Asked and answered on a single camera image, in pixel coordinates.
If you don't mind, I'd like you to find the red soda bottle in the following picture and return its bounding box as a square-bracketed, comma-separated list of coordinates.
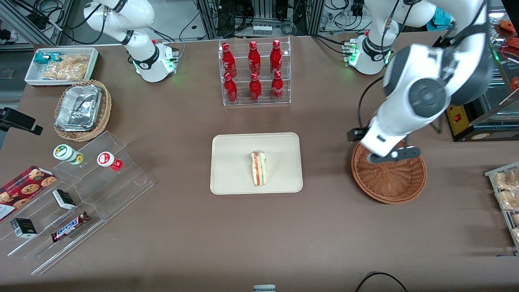
[223, 72, 239, 103]
[270, 40, 283, 76]
[270, 71, 285, 101]
[248, 41, 261, 76]
[249, 73, 263, 102]
[221, 43, 237, 78]

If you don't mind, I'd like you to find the red cookie box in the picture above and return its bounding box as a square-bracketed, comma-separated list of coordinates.
[0, 165, 57, 222]

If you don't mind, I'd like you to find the white rectangular snack bin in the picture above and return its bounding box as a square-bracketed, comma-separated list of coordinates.
[24, 47, 99, 87]

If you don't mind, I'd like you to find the black device on mount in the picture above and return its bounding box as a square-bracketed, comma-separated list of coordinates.
[0, 107, 43, 136]

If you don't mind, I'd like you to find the tray of pastry bags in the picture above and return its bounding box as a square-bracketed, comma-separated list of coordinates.
[484, 162, 519, 257]

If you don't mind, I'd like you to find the teal snack packet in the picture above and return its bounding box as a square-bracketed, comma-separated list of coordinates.
[34, 52, 65, 64]

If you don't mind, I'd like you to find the clear acrylic bottle rack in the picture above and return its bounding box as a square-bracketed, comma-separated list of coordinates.
[219, 36, 292, 107]

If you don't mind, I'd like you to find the beige plastic tray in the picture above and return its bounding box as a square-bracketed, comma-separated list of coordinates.
[210, 133, 303, 195]

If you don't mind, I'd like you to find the clear acrylic stepped shelf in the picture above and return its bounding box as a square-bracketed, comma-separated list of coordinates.
[0, 130, 155, 276]

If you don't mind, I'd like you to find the clear bag of pastries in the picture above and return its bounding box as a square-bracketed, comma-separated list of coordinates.
[492, 169, 519, 191]
[495, 190, 519, 211]

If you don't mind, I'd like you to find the brown round wicker basket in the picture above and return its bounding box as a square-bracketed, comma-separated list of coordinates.
[351, 139, 427, 204]

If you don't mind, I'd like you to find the stack of foil trays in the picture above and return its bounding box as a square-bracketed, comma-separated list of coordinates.
[54, 85, 103, 132]

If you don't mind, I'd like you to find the black looped cable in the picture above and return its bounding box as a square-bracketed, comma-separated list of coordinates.
[355, 272, 408, 292]

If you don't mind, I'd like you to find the clear bag of crackers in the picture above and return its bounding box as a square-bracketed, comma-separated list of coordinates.
[42, 54, 90, 81]

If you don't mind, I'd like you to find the green label yogurt bottle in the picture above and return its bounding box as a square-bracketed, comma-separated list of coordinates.
[53, 144, 85, 165]

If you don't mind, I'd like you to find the Snickers chocolate bar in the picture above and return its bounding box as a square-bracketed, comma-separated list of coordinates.
[51, 211, 90, 243]

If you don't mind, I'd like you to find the triangular sandwich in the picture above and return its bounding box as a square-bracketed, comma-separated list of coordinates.
[250, 150, 268, 187]

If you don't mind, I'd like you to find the black glass display case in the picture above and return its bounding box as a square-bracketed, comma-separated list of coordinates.
[433, 8, 519, 142]

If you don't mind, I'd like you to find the small black box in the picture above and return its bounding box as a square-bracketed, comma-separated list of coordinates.
[52, 189, 77, 210]
[11, 218, 38, 238]

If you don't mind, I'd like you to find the red label yogurt bottle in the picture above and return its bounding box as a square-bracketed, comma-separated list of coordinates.
[97, 151, 123, 172]

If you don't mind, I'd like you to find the light oval wicker basket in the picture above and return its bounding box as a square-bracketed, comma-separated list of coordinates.
[54, 79, 112, 142]

